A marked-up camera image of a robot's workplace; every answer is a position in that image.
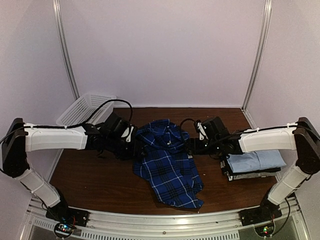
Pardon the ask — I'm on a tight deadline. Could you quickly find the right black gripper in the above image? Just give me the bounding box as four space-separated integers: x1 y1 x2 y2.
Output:
183 138 222 156

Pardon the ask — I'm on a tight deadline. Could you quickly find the blue plaid long sleeve shirt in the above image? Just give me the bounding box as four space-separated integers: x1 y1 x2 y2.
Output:
132 119 204 209

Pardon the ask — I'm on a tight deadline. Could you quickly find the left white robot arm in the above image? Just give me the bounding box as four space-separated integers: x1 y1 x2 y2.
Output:
0 113 146 222

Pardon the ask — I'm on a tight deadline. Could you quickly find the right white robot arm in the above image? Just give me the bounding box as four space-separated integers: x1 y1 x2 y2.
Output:
182 117 320 221

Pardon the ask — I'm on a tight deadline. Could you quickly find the white plastic mesh basket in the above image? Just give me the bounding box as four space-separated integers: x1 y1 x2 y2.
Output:
56 93 117 126

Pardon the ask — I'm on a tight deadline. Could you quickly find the light blue folded shirt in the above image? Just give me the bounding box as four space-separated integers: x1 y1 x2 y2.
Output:
227 150 286 173

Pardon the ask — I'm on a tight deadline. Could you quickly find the right circuit board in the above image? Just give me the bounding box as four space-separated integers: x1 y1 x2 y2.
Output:
254 223 275 238

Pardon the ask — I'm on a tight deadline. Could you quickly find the circuit board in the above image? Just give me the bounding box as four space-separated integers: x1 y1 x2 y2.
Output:
254 223 275 238
53 222 76 238

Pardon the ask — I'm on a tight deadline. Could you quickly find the left circuit board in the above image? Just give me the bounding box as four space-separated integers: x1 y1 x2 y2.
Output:
53 222 76 238

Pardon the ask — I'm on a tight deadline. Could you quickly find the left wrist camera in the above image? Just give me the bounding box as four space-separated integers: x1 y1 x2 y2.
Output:
121 125 138 143

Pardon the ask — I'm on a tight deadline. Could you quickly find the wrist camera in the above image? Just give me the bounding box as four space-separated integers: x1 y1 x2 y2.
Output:
196 121 208 141
121 125 138 143

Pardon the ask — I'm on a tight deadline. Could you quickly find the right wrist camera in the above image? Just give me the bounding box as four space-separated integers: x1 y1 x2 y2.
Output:
196 121 208 141

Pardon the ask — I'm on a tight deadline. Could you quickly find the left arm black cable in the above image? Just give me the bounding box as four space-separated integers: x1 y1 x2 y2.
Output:
23 99 134 131

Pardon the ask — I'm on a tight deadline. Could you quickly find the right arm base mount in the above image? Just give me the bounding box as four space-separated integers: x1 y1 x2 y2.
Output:
239 196 282 226

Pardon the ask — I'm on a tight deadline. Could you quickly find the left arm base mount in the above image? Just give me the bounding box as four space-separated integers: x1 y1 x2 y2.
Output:
44 198 89 227

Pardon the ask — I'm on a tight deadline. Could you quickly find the left aluminium frame post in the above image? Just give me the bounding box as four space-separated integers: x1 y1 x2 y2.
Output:
52 0 80 100

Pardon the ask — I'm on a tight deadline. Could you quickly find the aluminium frame post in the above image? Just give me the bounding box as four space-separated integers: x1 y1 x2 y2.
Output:
241 0 273 112
52 0 80 100

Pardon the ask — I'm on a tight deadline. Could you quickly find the right aluminium frame post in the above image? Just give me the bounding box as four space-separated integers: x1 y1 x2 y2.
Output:
241 0 273 112

